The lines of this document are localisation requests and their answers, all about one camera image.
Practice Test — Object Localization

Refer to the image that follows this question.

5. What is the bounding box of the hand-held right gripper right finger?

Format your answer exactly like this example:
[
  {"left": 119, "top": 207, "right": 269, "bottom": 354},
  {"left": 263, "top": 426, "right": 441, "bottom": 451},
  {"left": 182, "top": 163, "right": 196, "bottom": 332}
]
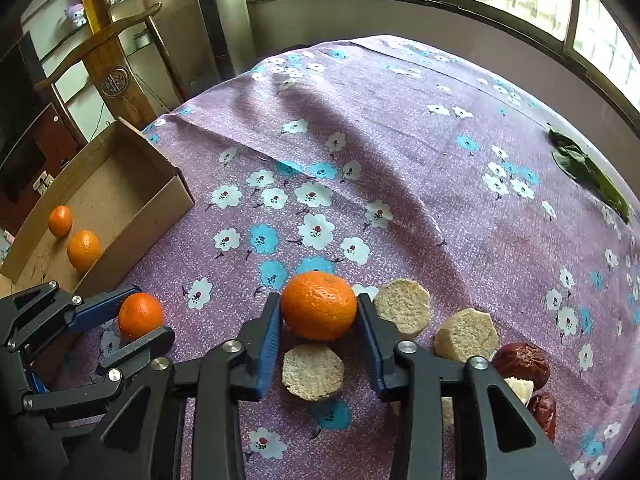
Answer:
[{"left": 356, "top": 292, "right": 576, "bottom": 480}]

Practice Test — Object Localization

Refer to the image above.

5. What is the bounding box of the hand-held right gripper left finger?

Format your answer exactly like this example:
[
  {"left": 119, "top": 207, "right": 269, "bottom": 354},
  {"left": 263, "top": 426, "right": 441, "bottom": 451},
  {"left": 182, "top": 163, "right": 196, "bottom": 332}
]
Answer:
[{"left": 60, "top": 292, "right": 282, "bottom": 480}]

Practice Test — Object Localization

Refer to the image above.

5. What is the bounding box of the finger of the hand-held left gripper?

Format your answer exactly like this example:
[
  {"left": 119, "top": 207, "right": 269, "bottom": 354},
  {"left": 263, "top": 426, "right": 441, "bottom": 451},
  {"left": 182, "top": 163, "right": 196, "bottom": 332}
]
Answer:
[
  {"left": 20, "top": 326, "right": 176, "bottom": 423},
  {"left": 0, "top": 282, "right": 143, "bottom": 356}
]

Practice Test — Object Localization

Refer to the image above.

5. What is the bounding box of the mandarin orange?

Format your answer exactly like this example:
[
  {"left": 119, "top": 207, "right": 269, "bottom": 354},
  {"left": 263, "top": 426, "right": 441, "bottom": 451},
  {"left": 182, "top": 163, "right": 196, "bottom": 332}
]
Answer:
[
  {"left": 67, "top": 230, "right": 102, "bottom": 274},
  {"left": 118, "top": 292, "right": 164, "bottom": 341},
  {"left": 281, "top": 271, "right": 359, "bottom": 342},
  {"left": 48, "top": 205, "right": 73, "bottom": 238}
]

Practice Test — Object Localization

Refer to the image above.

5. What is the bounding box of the round rice cake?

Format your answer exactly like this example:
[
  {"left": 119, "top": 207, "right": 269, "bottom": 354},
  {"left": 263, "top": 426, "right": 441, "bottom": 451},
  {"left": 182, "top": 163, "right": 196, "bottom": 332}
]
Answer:
[{"left": 281, "top": 342, "right": 346, "bottom": 402}]

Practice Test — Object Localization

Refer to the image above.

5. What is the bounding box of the peeled sugarcane piece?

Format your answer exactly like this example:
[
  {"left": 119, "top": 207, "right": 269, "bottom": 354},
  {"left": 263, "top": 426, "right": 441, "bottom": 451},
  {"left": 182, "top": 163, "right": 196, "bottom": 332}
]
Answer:
[
  {"left": 372, "top": 278, "right": 432, "bottom": 336},
  {"left": 434, "top": 308, "right": 499, "bottom": 363}
]

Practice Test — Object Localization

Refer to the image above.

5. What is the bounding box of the brown cardboard box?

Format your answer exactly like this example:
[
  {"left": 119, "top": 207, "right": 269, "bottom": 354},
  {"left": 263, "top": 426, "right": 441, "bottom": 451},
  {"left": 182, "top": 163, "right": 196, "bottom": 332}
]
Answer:
[{"left": 0, "top": 117, "right": 196, "bottom": 298}]

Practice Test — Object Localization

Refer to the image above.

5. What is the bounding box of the dried red date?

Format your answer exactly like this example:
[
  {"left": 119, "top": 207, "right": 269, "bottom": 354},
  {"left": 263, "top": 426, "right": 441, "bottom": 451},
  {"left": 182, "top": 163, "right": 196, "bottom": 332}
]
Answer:
[
  {"left": 491, "top": 342, "right": 551, "bottom": 392},
  {"left": 529, "top": 392, "right": 557, "bottom": 442}
]

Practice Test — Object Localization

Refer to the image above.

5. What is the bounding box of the purple floral cloth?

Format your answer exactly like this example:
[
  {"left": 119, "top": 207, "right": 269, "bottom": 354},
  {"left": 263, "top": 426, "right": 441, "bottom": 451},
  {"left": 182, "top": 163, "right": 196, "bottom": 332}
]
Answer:
[{"left": 47, "top": 35, "right": 640, "bottom": 480}]

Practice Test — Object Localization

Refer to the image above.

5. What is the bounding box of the black television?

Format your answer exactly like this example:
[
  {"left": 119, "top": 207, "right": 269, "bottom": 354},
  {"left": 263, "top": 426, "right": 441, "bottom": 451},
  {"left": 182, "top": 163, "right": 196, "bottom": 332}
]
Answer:
[{"left": 0, "top": 30, "right": 51, "bottom": 206}]

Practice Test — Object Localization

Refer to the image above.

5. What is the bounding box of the brown wooden chair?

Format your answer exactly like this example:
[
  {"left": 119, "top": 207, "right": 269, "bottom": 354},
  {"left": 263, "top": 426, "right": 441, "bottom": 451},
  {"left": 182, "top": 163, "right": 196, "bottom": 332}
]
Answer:
[{"left": 34, "top": 2, "right": 188, "bottom": 146}]

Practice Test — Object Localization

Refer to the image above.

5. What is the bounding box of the green leafy vegetable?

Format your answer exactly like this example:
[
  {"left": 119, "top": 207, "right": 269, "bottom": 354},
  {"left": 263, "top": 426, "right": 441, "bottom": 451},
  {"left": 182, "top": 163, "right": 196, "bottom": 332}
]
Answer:
[{"left": 547, "top": 129, "right": 632, "bottom": 225}]

